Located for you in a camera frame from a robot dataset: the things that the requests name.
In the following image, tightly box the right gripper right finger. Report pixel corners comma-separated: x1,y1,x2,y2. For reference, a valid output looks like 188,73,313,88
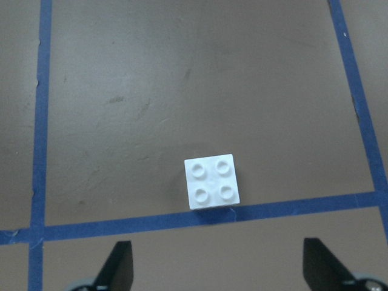
303,238,357,291

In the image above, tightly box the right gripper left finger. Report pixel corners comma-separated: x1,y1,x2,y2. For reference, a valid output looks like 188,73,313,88
92,241,134,290

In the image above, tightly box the white block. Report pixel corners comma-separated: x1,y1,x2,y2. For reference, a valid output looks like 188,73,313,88
184,153,240,210

